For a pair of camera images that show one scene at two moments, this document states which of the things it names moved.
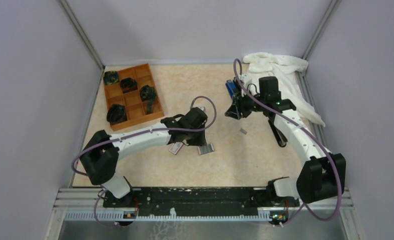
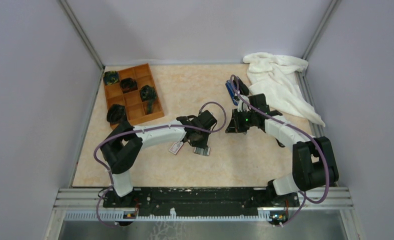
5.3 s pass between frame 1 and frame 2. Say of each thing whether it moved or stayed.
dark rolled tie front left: stayed
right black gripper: moved
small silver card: moved
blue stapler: stayed
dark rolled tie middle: stayed
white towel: stayed
